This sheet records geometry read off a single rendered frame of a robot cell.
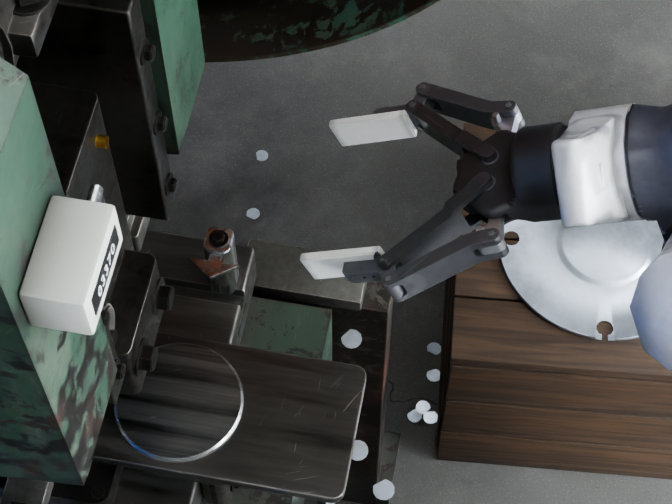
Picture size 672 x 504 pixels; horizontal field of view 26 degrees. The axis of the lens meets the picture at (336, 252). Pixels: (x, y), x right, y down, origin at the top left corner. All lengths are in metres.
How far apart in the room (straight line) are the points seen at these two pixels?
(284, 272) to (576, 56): 1.13
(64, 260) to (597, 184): 0.41
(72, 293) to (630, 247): 1.27
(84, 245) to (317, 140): 1.66
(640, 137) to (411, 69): 1.53
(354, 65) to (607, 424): 0.86
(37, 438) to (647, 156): 0.48
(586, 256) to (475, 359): 0.22
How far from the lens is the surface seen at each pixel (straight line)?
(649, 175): 1.08
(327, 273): 1.17
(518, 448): 2.17
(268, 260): 1.64
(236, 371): 1.42
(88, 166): 1.12
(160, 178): 1.21
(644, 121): 1.09
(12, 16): 0.92
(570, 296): 1.97
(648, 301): 1.03
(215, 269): 1.47
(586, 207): 1.05
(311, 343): 1.58
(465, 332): 1.93
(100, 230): 0.86
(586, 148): 1.06
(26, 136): 0.82
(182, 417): 1.40
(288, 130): 2.51
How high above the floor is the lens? 2.06
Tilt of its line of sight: 60 degrees down
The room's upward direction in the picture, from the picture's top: straight up
